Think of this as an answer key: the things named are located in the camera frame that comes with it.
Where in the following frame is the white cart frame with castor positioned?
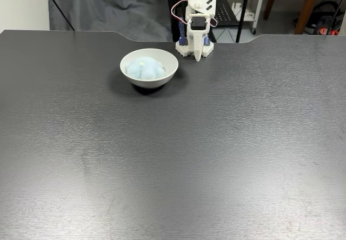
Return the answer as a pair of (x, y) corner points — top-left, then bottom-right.
(251, 0), (268, 35)

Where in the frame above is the black and red vacuum cleaner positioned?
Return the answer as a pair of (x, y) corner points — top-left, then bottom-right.
(293, 0), (346, 37)

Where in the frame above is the sky blue plush doll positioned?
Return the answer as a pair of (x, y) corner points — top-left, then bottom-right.
(124, 57), (166, 80)

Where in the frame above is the thin black slanted pole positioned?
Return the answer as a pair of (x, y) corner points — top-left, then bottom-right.
(39, 0), (76, 31)

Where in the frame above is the white ceramic bowl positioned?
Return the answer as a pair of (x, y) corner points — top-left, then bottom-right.
(119, 48), (179, 90)

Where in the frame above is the black perforated metal cart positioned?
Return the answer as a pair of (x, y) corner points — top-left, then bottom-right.
(166, 0), (252, 44)

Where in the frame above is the grey cloth backdrop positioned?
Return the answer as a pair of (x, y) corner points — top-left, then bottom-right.
(48, 0), (174, 42)

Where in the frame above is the white item on shelf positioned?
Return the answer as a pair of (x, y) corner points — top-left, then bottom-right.
(231, 2), (256, 19)

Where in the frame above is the thick brown wooden leg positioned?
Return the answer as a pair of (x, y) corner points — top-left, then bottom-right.
(294, 0), (326, 35)

